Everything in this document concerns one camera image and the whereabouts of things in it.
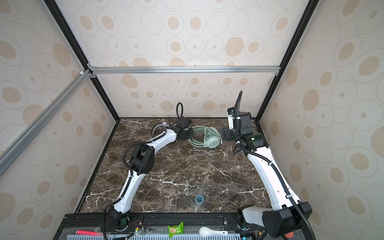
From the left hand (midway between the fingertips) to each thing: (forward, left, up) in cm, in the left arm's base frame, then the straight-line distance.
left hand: (197, 130), depth 102 cm
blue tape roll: (-43, -1, -6) cm, 43 cm away
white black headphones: (+8, +24, -2) cm, 26 cm away
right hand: (-15, -18, +22) cm, 32 cm away
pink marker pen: (-58, +52, -6) cm, 79 cm away
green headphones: (-8, -10, +1) cm, 13 cm away
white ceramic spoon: (-58, -4, -4) cm, 58 cm away
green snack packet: (-57, +10, -3) cm, 58 cm away
